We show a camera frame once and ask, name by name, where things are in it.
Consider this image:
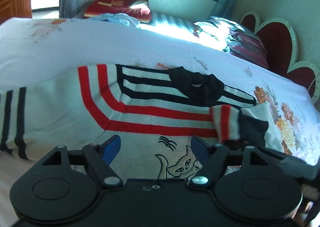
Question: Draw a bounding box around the striped knit child sweater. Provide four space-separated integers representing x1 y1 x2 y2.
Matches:
1 64 283 179

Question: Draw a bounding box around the floral white bed sheet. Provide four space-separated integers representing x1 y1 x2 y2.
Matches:
0 16 320 227

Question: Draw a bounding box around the red scalloped headboard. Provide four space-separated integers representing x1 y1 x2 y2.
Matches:
240 11 319 103

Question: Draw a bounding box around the light blue cloth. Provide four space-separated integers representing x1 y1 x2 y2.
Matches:
88 13 140 28

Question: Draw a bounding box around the striped blue white mattress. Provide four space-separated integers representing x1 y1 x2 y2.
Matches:
140 11 194 33

